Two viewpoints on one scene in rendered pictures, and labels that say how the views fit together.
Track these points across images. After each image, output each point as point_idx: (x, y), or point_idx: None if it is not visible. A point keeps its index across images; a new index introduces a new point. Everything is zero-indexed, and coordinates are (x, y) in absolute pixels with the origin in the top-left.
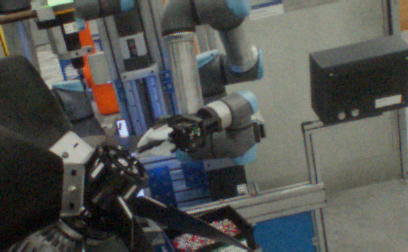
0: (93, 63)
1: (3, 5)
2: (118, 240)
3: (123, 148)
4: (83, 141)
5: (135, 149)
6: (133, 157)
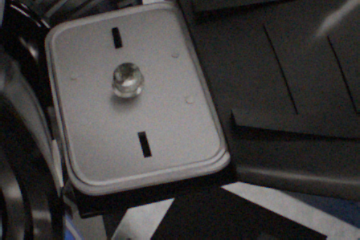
0: None
1: None
2: (104, 227)
3: (352, 98)
4: None
5: (322, 176)
6: (41, 238)
